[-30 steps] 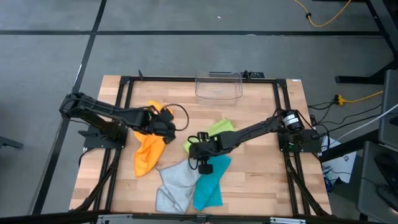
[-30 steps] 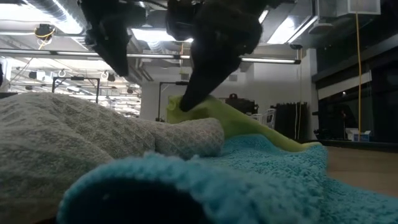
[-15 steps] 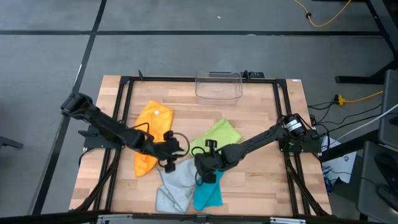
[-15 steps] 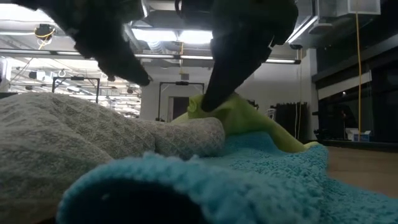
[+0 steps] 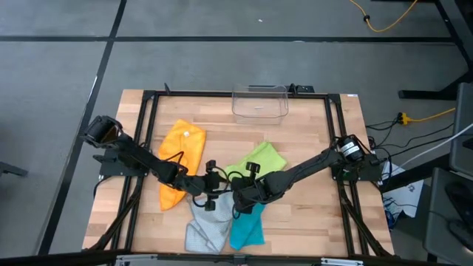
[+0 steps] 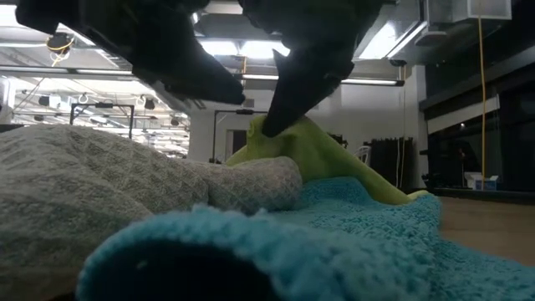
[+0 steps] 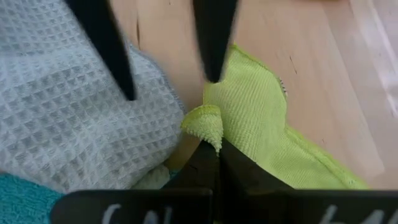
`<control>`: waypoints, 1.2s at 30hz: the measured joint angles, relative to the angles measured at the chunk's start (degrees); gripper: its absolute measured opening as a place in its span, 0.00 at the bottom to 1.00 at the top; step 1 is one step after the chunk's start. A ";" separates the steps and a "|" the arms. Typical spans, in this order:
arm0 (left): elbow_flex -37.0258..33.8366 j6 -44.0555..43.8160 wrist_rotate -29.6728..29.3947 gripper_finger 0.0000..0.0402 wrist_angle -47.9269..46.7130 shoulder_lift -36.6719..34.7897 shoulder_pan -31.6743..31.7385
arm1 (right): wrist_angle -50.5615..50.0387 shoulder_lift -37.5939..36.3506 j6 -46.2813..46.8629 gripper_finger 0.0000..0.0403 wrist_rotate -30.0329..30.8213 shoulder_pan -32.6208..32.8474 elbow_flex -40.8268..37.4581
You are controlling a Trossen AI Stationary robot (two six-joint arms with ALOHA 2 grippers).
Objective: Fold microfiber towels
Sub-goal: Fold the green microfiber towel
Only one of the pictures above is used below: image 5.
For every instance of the silver bracket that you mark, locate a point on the silver bracket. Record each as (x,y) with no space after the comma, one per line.
(136,260)
(341,262)

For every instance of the grey waffle microfiber towel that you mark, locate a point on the grey waffle microfiber towel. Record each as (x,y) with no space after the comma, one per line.
(207,232)

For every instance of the black frame bracket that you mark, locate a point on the black frame bracket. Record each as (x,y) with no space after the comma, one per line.
(303,89)

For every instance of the orange microfiber towel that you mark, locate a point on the orange microfiber towel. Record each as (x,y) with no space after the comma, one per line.
(184,144)

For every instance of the teal microfiber towel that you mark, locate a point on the teal microfiber towel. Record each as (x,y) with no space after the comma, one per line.
(245,231)

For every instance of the clear plastic bin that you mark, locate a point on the clear plastic bin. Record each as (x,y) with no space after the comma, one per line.
(258,111)

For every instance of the black gantry beam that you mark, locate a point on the black gantry beam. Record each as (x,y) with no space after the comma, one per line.
(55,258)

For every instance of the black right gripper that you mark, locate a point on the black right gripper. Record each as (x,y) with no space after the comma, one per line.
(247,192)

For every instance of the small grey camera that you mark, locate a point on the small grey camera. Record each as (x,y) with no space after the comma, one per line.
(239,259)

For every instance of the black desk frame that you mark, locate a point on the black desk frame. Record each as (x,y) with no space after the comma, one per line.
(425,95)

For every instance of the grey desk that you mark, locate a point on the grey desk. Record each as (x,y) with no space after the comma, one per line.
(436,221)

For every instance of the black aluminium table frame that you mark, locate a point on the black aluminium table frame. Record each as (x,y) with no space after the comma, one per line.
(184,93)

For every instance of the lime green microfiber towel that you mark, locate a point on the lime green microfiber towel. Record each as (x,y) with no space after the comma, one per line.
(266,157)

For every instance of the white paper sheet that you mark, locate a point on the white paper sheet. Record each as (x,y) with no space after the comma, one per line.
(406,196)

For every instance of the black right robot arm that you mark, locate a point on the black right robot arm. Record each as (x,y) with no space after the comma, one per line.
(314,164)

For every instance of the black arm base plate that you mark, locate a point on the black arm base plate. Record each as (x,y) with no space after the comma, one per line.
(369,173)
(111,170)

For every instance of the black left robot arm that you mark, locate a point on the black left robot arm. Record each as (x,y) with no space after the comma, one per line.
(140,159)

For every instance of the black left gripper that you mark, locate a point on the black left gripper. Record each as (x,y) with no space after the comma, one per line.
(211,184)

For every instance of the black furniture foot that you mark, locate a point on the black furniture foot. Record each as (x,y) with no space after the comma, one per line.
(11,169)

